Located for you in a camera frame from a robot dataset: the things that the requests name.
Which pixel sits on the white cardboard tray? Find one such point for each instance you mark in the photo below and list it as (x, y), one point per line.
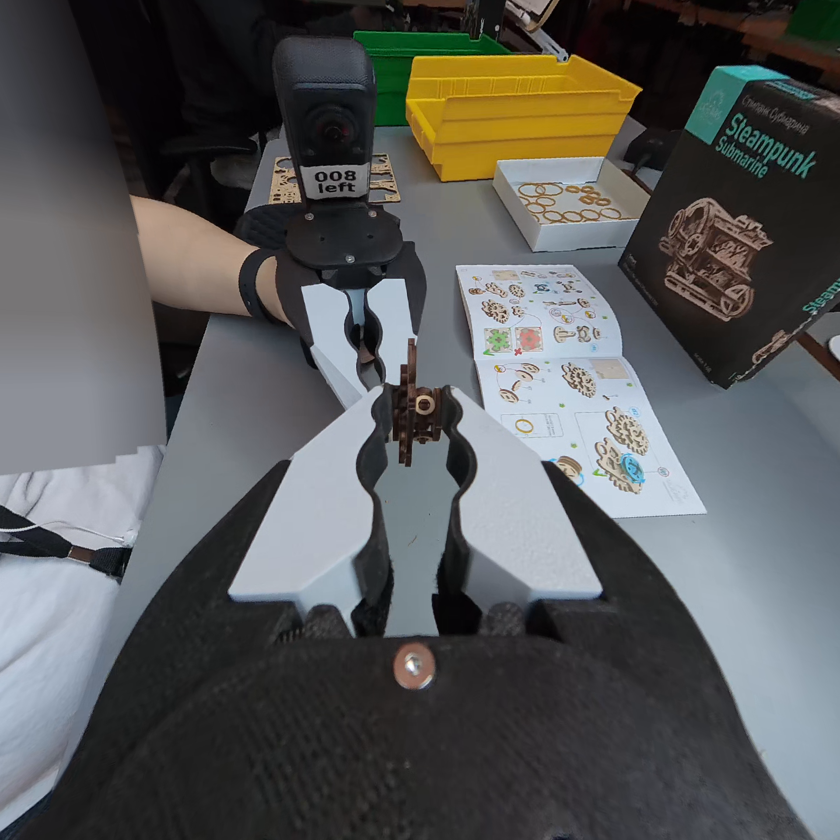
(571, 236)

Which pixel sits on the person's left forearm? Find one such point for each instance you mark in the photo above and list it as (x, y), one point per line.
(190, 256)

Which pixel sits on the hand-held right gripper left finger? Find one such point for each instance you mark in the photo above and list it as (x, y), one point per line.
(308, 525)

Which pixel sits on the green plastic storage bin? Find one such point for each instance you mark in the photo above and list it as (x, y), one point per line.
(394, 85)

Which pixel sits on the black quilted wrist rest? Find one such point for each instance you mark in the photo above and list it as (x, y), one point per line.
(259, 226)

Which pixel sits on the black model kit box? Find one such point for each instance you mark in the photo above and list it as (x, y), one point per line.
(735, 229)

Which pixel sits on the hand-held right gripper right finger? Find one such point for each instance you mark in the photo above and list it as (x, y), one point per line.
(518, 525)

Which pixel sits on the small black device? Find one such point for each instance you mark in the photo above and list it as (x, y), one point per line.
(649, 148)

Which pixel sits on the wooden gear assembly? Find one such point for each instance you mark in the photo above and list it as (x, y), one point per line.
(420, 407)

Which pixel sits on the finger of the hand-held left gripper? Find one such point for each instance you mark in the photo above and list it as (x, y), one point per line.
(325, 328)
(394, 308)

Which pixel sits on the pile of yellow rubber rings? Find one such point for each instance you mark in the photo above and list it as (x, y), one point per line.
(594, 195)

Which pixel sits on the printed instruction booklet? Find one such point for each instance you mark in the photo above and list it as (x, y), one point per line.
(590, 394)

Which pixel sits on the black wristband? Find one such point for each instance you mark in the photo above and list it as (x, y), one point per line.
(246, 289)

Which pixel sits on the person's left hand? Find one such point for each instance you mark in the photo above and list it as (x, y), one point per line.
(267, 285)

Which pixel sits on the plywood parts sheet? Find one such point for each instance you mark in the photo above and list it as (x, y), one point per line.
(387, 184)

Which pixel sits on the operator in white shirt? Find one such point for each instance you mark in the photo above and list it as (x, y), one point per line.
(52, 656)

